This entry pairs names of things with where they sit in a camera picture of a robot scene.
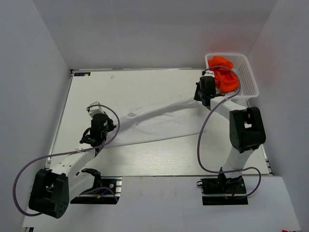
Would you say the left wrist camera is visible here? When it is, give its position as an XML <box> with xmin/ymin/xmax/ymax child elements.
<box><xmin>86</xmin><ymin>101</ymin><xmax>104</xmax><ymax>118</ymax></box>

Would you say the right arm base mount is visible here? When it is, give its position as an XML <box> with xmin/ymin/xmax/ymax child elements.
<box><xmin>197</xmin><ymin>178</ymin><xmax>248</xmax><ymax>206</ymax></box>

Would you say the dark label sticker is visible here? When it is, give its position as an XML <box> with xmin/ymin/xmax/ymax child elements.
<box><xmin>73</xmin><ymin>72</ymin><xmax>91</xmax><ymax>77</ymax></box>

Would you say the orange t shirt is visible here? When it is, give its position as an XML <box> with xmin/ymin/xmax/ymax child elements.
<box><xmin>208</xmin><ymin>56</ymin><xmax>239</xmax><ymax>94</ymax></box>

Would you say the white plastic basket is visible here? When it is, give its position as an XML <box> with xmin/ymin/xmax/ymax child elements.
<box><xmin>205</xmin><ymin>53</ymin><xmax>259</xmax><ymax>102</ymax></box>

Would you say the white t shirt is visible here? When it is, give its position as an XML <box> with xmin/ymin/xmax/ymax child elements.
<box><xmin>107</xmin><ymin>98</ymin><xmax>210</xmax><ymax>147</ymax></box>

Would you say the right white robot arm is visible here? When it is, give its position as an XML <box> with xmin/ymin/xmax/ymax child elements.
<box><xmin>194</xmin><ymin>76</ymin><xmax>266</xmax><ymax>193</ymax></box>

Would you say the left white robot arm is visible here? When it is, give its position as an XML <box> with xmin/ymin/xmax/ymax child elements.
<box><xmin>28</xmin><ymin>112</ymin><xmax>116</xmax><ymax>218</ymax></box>

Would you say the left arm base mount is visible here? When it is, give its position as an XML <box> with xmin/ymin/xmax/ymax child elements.
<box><xmin>70</xmin><ymin>177</ymin><xmax>122</xmax><ymax>205</ymax></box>

